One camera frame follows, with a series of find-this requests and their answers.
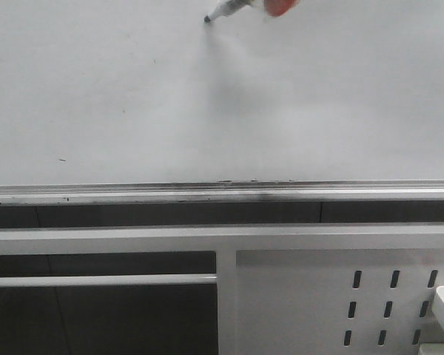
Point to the white black whiteboard marker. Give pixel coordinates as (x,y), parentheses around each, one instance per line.
(225,9)

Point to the red round magnet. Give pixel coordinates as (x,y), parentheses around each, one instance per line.
(272,9)

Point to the grey metal pegboard stand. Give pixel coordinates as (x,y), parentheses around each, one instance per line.
(319,289)

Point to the white whiteboard with aluminium frame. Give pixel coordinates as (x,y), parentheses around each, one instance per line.
(122,101)

